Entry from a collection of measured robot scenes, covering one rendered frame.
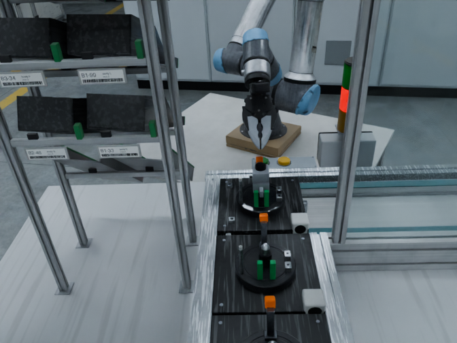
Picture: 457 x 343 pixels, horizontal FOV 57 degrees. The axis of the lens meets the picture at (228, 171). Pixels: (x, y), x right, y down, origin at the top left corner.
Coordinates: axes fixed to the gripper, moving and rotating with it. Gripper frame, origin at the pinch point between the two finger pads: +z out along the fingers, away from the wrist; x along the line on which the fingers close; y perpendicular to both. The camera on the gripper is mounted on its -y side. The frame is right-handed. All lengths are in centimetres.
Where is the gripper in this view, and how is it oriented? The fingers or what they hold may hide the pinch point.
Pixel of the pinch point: (260, 143)
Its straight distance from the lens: 109.0
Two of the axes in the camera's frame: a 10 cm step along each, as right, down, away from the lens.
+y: 0.5, 3.3, 9.4
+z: 0.2, 9.4, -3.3
